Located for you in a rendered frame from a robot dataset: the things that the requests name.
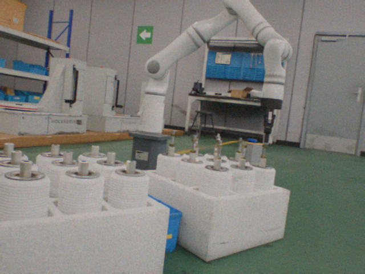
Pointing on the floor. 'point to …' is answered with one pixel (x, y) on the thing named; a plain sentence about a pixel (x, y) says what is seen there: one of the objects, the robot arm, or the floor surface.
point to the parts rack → (18, 36)
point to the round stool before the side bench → (204, 123)
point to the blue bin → (175, 214)
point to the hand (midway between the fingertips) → (266, 138)
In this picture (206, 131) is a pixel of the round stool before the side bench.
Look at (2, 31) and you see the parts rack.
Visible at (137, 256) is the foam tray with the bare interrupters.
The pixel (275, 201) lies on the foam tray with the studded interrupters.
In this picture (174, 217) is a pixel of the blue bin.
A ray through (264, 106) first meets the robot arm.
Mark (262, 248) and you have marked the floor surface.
